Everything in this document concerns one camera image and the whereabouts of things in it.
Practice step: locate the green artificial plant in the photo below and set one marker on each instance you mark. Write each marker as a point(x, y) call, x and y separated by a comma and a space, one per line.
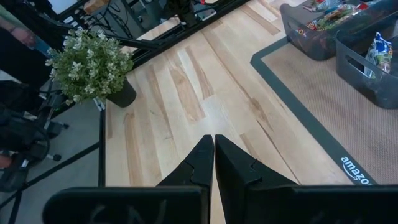
point(90, 67)

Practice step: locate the brown cardboard box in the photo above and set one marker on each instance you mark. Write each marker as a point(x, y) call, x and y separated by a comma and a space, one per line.
point(94, 4)

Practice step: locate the grey translucent plastic bin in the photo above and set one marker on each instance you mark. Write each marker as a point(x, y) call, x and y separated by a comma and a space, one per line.
point(367, 84)
point(314, 43)

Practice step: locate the white lit monitor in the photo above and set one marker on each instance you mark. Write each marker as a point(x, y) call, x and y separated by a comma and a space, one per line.
point(62, 4)

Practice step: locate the blue-green granola bar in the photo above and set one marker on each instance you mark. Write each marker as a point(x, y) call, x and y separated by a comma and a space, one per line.
point(377, 54)

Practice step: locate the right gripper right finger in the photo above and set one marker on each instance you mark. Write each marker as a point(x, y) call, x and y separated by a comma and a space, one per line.
point(280, 202)

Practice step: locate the black office chair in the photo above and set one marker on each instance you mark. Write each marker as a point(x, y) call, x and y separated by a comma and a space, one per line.
point(21, 137)

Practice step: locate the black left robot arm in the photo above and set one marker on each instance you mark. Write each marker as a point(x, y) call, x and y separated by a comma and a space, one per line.
point(183, 11)

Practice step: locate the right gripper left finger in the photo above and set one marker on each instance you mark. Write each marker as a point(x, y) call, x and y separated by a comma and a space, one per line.
point(186, 199)

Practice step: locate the person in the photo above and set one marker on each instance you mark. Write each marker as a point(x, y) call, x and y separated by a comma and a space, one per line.
point(18, 34)

